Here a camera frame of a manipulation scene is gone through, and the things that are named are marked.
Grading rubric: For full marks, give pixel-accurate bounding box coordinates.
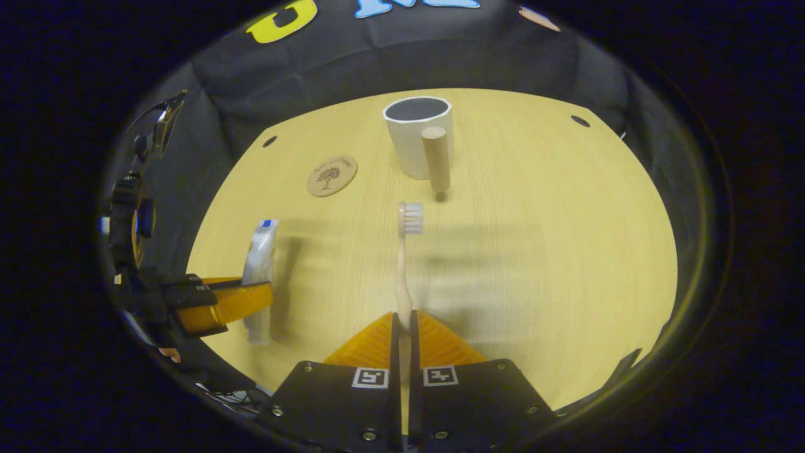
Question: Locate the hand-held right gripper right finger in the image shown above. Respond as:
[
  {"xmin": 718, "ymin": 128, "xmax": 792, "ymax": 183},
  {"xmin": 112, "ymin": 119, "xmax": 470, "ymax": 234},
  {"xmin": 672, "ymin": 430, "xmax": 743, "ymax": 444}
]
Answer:
[{"xmin": 409, "ymin": 308, "xmax": 557, "ymax": 453}]

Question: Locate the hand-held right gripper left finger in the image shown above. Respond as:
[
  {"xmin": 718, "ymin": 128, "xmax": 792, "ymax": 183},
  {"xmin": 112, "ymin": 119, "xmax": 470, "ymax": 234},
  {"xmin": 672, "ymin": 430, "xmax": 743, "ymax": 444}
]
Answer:
[{"xmin": 267, "ymin": 311, "xmax": 403, "ymax": 453}]

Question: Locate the white toothpaste tube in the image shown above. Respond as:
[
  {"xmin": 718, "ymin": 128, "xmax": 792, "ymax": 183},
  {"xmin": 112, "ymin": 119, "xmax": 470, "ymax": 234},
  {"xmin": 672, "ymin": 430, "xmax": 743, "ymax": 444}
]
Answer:
[{"xmin": 241, "ymin": 219, "xmax": 280, "ymax": 347}]

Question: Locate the white cup with wooden handle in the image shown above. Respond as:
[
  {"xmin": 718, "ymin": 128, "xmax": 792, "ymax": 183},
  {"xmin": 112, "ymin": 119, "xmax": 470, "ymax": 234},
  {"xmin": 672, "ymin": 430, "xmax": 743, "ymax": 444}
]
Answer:
[{"xmin": 382, "ymin": 96, "xmax": 455, "ymax": 194}]

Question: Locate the light wooden desktop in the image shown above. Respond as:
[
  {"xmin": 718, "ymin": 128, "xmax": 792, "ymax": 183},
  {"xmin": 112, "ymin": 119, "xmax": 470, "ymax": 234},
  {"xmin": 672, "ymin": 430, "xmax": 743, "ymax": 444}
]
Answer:
[{"xmin": 187, "ymin": 88, "xmax": 679, "ymax": 413}]

